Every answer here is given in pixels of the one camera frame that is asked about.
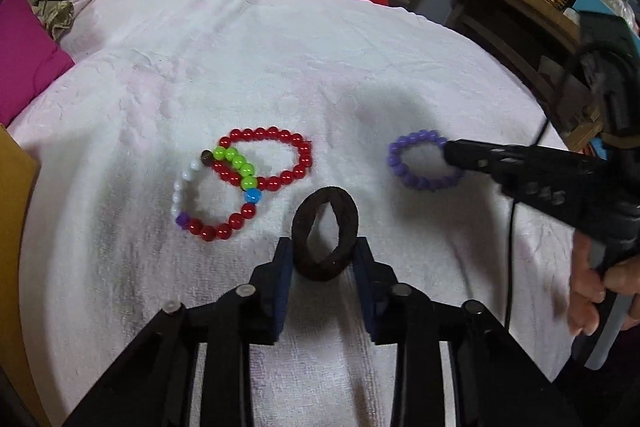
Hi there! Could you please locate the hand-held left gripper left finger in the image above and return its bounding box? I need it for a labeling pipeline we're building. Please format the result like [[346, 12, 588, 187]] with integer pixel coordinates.
[[65, 237, 295, 427]]

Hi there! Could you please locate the wooden shelf unit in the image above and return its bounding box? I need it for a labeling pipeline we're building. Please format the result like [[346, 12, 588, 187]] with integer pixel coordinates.
[[440, 0, 606, 148]]

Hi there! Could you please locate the black velvet hair tie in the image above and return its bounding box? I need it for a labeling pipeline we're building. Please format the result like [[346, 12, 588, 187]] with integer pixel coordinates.
[[291, 188, 359, 283]]

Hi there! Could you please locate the white towel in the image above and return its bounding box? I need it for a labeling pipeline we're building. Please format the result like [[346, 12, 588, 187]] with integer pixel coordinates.
[[10, 0, 581, 427]]

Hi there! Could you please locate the purple bead bracelet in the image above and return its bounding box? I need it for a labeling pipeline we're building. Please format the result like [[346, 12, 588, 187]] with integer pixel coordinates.
[[386, 130, 466, 191]]

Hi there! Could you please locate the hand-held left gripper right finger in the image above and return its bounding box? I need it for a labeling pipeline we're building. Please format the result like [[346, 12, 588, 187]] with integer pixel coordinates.
[[352, 241, 583, 427]]

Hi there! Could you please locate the magenta cushion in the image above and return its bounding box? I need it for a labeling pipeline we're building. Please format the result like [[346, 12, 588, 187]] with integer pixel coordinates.
[[0, 0, 76, 128]]

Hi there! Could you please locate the person's right hand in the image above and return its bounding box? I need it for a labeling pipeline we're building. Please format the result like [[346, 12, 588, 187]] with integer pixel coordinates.
[[569, 232, 640, 337]]

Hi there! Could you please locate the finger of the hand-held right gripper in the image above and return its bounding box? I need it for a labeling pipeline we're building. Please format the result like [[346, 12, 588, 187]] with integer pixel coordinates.
[[444, 139, 608, 228]]

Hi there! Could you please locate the orange cardboard box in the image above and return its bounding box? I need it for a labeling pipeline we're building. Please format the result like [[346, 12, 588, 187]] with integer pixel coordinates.
[[0, 123, 51, 427]]

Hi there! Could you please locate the multicolour bead bracelet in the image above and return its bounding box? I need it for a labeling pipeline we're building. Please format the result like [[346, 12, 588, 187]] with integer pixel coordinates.
[[171, 147, 264, 242]]

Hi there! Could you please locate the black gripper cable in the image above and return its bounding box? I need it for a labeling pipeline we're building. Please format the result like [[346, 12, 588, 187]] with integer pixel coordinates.
[[502, 52, 601, 333]]

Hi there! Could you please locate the patterned crumpled cloth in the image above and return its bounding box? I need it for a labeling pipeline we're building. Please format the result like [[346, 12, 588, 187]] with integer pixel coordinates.
[[30, 0, 76, 42]]

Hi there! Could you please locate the red bead bracelet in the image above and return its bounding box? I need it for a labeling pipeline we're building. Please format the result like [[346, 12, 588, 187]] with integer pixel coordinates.
[[212, 126, 313, 192]]

